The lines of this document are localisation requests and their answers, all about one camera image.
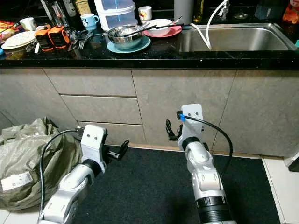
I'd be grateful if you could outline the light blue mug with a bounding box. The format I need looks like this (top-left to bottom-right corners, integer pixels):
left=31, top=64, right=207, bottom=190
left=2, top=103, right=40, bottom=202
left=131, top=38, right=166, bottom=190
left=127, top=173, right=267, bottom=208
left=80, top=13, right=100, bottom=31

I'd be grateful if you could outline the white bowl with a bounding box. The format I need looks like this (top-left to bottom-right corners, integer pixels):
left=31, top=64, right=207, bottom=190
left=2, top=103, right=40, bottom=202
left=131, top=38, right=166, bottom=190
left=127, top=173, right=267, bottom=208
left=146, top=19, right=173, bottom=37

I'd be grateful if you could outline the black floor mat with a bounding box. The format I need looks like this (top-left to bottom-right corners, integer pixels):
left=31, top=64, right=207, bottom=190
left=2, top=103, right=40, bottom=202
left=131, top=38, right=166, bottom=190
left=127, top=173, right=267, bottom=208
left=70, top=146, right=282, bottom=224

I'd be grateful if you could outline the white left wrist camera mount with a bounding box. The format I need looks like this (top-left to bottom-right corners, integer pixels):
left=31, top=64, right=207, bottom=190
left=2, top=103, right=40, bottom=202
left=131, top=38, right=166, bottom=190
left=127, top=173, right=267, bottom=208
left=80, top=124, right=108, bottom=161

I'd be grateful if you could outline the orange black device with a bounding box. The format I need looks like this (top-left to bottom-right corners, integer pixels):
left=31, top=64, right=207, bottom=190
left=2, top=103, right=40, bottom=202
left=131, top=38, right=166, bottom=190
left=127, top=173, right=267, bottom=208
left=34, top=29, right=54, bottom=52
left=49, top=26, right=71, bottom=49

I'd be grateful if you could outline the white patterned plate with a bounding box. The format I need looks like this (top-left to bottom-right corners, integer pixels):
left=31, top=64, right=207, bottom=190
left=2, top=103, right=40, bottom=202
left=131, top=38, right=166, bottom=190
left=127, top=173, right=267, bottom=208
left=1, top=31, right=36, bottom=50

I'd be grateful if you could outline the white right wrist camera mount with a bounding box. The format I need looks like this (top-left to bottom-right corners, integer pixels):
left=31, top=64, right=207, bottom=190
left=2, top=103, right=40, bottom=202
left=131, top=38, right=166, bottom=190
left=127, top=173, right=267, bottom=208
left=180, top=104, right=204, bottom=139

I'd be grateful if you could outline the chrome faucet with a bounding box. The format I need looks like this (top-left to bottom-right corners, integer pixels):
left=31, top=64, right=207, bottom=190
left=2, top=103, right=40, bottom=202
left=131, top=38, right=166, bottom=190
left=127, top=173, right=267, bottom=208
left=217, top=0, right=229, bottom=20

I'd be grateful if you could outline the yellow box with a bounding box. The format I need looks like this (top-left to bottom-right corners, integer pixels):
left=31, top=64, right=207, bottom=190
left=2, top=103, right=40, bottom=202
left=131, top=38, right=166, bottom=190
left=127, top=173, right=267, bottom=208
left=75, top=0, right=92, bottom=16

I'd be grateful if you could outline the dark furniture base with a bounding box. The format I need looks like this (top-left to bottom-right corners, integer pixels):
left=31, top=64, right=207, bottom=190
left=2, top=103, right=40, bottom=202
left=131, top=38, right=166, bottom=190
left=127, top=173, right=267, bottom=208
left=283, top=153, right=299, bottom=173

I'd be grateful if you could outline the stainless steel sink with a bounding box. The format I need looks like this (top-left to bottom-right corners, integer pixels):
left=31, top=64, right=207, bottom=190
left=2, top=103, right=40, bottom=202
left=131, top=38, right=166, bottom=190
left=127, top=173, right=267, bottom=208
left=178, top=22, right=299, bottom=53

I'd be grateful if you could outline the white flexible hose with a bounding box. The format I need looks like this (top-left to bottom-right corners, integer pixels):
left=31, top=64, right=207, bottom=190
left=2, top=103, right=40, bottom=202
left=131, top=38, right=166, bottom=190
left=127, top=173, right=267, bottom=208
left=189, top=0, right=232, bottom=50

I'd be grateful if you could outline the grey green plastic bag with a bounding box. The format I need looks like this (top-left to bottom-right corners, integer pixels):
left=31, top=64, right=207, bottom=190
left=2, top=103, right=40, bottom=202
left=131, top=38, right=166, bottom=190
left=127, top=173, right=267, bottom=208
left=0, top=117, right=83, bottom=211

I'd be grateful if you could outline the stainless steel bowl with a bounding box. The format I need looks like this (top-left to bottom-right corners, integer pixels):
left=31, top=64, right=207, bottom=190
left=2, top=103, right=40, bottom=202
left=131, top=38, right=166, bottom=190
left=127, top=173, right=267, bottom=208
left=108, top=25, right=144, bottom=44

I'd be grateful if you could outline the grey thermos flask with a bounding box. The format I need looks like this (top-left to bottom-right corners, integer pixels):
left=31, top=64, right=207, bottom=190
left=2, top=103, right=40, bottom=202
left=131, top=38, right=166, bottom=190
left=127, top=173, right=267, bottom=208
left=174, top=0, right=195, bottom=25

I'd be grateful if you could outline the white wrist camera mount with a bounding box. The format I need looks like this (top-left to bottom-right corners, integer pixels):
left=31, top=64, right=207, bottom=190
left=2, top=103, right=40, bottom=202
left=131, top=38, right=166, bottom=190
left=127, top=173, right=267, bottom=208
left=80, top=124, right=108, bottom=161
left=180, top=104, right=204, bottom=139

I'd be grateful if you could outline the white printed mug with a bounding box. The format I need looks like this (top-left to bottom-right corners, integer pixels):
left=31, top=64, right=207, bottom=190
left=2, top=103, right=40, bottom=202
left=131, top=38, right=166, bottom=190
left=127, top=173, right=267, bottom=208
left=138, top=6, right=153, bottom=24

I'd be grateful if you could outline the yellow oil bottle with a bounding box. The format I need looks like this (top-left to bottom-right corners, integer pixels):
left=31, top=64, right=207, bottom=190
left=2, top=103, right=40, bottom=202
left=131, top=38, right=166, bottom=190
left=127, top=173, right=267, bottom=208
left=192, top=0, right=206, bottom=24

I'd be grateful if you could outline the light blue plate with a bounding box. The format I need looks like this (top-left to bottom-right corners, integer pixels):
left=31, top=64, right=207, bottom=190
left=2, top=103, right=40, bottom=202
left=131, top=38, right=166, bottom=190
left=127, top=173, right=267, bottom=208
left=107, top=36, right=151, bottom=54

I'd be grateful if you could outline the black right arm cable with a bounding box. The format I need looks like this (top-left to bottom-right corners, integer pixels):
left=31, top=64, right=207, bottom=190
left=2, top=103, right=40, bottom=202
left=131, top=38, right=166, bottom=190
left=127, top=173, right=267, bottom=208
left=176, top=111, right=234, bottom=180

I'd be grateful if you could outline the white tiered food container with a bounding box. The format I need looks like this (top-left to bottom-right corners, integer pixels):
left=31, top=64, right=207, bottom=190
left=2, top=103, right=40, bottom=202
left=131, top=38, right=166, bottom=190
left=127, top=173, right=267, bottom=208
left=93, top=0, right=138, bottom=32

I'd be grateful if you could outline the white bag label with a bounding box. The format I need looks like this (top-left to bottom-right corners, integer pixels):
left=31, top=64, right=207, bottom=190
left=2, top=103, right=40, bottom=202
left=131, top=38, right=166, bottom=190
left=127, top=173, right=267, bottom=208
left=0, top=171, right=34, bottom=191

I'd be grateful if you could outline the pink plate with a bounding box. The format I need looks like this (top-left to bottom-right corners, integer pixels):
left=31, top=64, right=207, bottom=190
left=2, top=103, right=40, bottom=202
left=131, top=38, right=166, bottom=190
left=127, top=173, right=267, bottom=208
left=144, top=25, right=183, bottom=39

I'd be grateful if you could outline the dark fruit print container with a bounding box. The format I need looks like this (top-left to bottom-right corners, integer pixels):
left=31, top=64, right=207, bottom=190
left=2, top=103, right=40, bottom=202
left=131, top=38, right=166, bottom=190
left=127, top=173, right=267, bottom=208
left=255, top=0, right=285, bottom=20

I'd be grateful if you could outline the orange fruit print bottle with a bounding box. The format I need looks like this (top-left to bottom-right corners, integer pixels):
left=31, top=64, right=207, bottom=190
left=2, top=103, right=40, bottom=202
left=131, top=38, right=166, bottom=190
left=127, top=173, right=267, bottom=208
left=283, top=0, right=299, bottom=25

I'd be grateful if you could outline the clear glass jar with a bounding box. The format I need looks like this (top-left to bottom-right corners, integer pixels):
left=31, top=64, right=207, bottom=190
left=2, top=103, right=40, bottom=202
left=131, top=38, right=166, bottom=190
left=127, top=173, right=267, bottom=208
left=40, top=0, right=64, bottom=28

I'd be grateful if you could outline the colourful snack packet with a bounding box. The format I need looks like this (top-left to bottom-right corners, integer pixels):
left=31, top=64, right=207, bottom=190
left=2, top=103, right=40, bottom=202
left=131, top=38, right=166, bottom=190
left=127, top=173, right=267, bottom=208
left=0, top=21, right=19, bottom=43

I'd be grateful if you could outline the plain white mug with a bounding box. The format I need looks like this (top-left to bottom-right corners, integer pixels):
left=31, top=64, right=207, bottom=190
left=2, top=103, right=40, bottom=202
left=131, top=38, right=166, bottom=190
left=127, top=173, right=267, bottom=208
left=20, top=17, right=37, bottom=32

